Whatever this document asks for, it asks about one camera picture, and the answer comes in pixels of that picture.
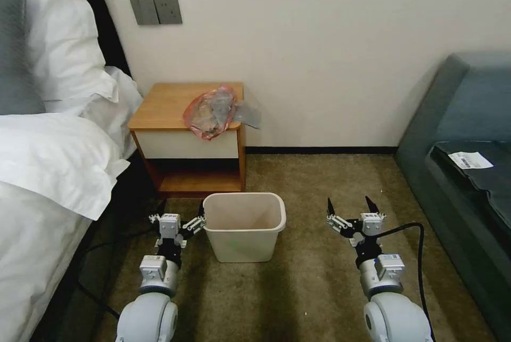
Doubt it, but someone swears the black cable on floor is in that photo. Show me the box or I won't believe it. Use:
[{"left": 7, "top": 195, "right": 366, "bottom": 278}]
[{"left": 76, "top": 234, "right": 121, "bottom": 317}]

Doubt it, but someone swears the white pillow with flanged edge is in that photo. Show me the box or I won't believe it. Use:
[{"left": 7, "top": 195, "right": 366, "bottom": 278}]
[{"left": 0, "top": 111, "right": 131, "bottom": 222}]

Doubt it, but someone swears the red transparent garbage bag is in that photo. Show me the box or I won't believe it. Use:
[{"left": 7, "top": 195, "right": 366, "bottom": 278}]
[{"left": 182, "top": 83, "right": 263, "bottom": 143}]

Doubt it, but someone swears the large white pillow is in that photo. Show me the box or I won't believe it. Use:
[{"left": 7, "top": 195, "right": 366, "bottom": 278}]
[{"left": 23, "top": 0, "right": 144, "bottom": 159}]

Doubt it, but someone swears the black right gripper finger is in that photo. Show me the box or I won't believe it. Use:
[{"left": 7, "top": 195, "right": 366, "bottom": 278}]
[
  {"left": 325, "top": 197, "right": 353, "bottom": 240},
  {"left": 365, "top": 195, "right": 388, "bottom": 222}
]

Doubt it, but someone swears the black bed headboard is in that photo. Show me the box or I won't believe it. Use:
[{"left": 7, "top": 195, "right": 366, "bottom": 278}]
[{"left": 84, "top": 0, "right": 133, "bottom": 79}]

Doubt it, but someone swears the teal upholstered sofa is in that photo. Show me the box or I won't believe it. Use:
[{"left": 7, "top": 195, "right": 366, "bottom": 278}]
[{"left": 394, "top": 51, "right": 511, "bottom": 331}]

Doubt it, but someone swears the grey wall switch panel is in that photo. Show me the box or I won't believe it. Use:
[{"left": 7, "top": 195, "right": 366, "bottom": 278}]
[{"left": 129, "top": 0, "right": 160, "bottom": 26}]

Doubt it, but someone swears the black plastic parcel bag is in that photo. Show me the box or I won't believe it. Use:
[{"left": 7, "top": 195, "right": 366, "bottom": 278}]
[{"left": 424, "top": 139, "right": 511, "bottom": 243}]

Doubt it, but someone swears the white bed duvet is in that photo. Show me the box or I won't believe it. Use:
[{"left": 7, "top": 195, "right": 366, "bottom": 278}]
[{"left": 0, "top": 180, "right": 98, "bottom": 342}]

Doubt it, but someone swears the cream plastic trash can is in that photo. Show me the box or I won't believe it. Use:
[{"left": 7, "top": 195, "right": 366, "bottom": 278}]
[{"left": 202, "top": 192, "right": 288, "bottom": 263}]

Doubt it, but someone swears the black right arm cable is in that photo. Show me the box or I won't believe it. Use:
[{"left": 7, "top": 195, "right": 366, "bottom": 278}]
[{"left": 376, "top": 222, "right": 431, "bottom": 319}]

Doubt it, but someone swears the wooden nightstand with white drawer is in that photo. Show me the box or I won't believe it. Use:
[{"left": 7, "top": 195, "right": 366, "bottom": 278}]
[{"left": 128, "top": 82, "right": 248, "bottom": 199}]

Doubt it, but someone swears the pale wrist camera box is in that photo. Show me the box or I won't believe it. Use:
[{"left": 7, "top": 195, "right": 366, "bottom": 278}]
[
  {"left": 360, "top": 211, "right": 381, "bottom": 235},
  {"left": 159, "top": 213, "right": 179, "bottom": 241}
]

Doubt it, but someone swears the grey pillow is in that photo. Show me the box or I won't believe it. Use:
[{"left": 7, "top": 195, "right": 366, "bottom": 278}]
[{"left": 0, "top": 0, "right": 47, "bottom": 116}]

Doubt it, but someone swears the dark baseboard strip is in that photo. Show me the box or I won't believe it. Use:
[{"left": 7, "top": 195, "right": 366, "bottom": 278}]
[{"left": 245, "top": 145, "right": 401, "bottom": 156}]

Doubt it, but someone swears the grey wall socket panel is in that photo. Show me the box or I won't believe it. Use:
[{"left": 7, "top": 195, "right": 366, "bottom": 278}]
[{"left": 153, "top": 0, "right": 184, "bottom": 25}]

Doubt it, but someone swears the white shipping label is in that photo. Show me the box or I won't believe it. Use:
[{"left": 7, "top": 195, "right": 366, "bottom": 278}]
[{"left": 447, "top": 150, "right": 496, "bottom": 170}]

